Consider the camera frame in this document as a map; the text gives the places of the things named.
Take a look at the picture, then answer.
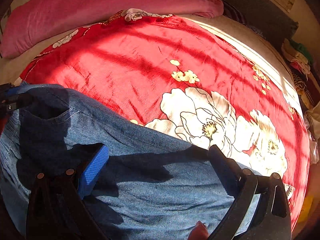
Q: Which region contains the blue denim pants lace trim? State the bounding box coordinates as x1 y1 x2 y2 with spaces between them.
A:
1 84 234 239

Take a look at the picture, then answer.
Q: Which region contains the right hand fingertip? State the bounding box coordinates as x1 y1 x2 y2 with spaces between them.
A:
194 221 209 240

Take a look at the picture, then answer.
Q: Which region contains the pink folded blanket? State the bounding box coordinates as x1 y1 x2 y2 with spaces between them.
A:
1 0 223 59

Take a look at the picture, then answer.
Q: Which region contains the pile of clothes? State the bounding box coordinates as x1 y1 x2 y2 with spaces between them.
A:
281 39 319 164

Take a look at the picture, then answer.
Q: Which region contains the red floral quilt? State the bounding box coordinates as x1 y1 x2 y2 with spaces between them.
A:
20 9 310 225

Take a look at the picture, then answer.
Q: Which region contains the dark grey headboard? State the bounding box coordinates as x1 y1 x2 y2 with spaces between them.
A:
222 0 299 50

